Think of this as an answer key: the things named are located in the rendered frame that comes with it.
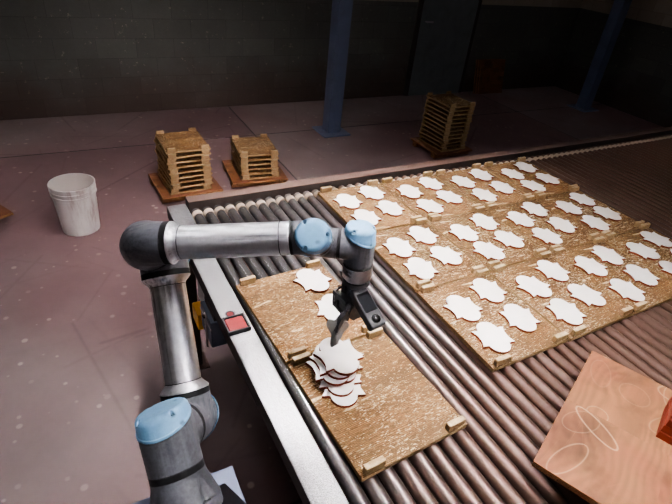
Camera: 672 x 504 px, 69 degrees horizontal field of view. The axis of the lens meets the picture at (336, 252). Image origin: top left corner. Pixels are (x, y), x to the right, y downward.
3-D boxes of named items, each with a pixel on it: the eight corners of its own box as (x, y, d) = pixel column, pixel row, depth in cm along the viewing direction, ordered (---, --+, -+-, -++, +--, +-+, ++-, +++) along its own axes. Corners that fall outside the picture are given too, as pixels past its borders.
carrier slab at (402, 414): (361, 482, 119) (361, 479, 118) (287, 367, 147) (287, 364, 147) (466, 427, 136) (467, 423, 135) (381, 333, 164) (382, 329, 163)
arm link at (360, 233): (343, 215, 120) (378, 218, 119) (340, 252, 126) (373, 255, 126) (340, 232, 113) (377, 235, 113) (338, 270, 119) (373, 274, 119)
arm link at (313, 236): (99, 215, 104) (330, 206, 102) (123, 222, 115) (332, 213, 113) (99, 270, 103) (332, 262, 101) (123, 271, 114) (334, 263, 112)
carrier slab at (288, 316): (285, 366, 148) (285, 362, 147) (235, 288, 176) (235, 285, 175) (380, 331, 164) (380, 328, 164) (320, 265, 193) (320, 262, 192)
